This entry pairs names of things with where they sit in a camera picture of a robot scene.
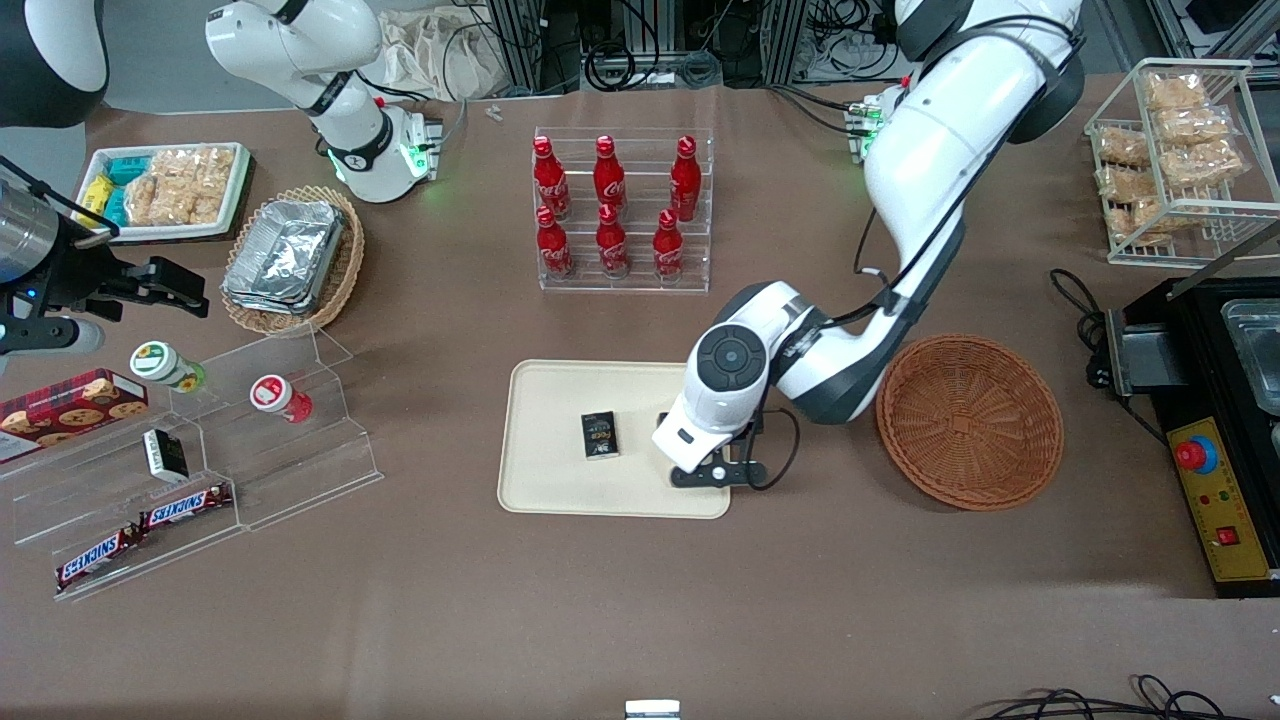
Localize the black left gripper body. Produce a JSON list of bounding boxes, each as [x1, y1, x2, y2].
[[728, 412, 770, 465]]

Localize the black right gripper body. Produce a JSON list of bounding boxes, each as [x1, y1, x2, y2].
[[40, 215, 153, 323]]

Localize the white rectangular snack tray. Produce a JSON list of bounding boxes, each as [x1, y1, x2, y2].
[[78, 142, 254, 243]]

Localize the light oval wicker basket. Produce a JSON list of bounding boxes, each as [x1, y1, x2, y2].
[[219, 184, 367, 338]]

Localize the beige plastic tray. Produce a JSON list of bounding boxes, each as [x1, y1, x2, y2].
[[497, 359, 732, 520]]

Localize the brown round wicker basket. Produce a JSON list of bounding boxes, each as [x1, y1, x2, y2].
[[876, 334, 1065, 512]]

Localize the green capped drink bottle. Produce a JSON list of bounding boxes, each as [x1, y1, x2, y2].
[[129, 340, 208, 394]]

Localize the clear rice cracker pack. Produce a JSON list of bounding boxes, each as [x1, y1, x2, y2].
[[150, 146, 238, 193], [124, 175, 227, 228]]

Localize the stacked aluminium foil trays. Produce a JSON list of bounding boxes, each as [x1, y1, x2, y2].
[[221, 198, 347, 318]]

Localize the red capped drink bottle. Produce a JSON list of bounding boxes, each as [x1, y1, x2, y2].
[[249, 374, 314, 424]]

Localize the red cookie box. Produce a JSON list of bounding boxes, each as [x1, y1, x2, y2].
[[0, 368, 150, 464]]

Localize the black and white small box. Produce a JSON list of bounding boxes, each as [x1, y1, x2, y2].
[[142, 428, 190, 485]]

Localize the clear acrylic bottle rack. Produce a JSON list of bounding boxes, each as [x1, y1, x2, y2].
[[533, 126, 715, 294]]

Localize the red cola bottle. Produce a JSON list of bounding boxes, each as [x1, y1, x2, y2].
[[532, 136, 572, 222], [652, 208, 687, 283], [593, 135, 629, 220], [669, 135, 704, 224], [535, 206, 577, 280], [595, 203, 632, 279]]

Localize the brown snickers bar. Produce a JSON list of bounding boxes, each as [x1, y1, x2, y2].
[[138, 484, 234, 531], [55, 524, 143, 591]]

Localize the clear acrylic step shelf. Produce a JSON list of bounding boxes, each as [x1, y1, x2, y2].
[[165, 324, 385, 532], [0, 400, 247, 604]]

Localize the white cloth bag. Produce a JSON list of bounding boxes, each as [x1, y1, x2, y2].
[[378, 8, 504, 103]]

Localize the clear fried snack pack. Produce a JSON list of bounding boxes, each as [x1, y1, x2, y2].
[[1160, 140, 1247, 191], [1099, 165, 1167, 207], [1111, 200, 1203, 247], [1144, 72, 1209, 112], [1154, 105, 1234, 147], [1094, 127, 1152, 170]]

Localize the black countertop appliance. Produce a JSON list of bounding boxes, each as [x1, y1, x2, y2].
[[1104, 220, 1280, 602]]

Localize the yellow emergency stop box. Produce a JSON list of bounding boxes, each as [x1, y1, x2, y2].
[[1164, 414, 1278, 585]]

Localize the metal appliance pan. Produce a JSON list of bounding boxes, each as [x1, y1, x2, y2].
[[1219, 298, 1280, 417]]

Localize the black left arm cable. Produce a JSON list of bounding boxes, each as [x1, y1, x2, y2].
[[745, 30, 1087, 492]]

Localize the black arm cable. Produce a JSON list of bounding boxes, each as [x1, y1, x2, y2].
[[745, 30, 1087, 492], [0, 154, 122, 241]]

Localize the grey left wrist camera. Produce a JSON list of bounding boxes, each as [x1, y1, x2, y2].
[[668, 454, 772, 490]]

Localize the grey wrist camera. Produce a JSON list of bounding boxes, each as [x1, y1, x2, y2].
[[0, 316, 105, 355], [668, 454, 772, 490]]

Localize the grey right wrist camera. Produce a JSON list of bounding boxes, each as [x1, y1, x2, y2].
[[0, 316, 105, 355]]

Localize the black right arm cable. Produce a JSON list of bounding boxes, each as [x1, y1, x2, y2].
[[0, 154, 122, 241]]

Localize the black appliance power cable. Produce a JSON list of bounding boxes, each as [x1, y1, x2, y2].
[[1049, 267, 1173, 447]]

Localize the aluminium frame post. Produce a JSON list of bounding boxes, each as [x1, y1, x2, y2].
[[762, 0, 813, 87], [488, 0, 548, 97]]

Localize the coiled black cable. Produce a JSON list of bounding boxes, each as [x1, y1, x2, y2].
[[582, 42, 638, 93]]

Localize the black floor cables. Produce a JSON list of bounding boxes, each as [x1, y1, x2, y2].
[[984, 674, 1280, 720]]

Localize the white wire basket rack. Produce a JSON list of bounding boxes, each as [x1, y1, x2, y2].
[[1084, 57, 1280, 268]]

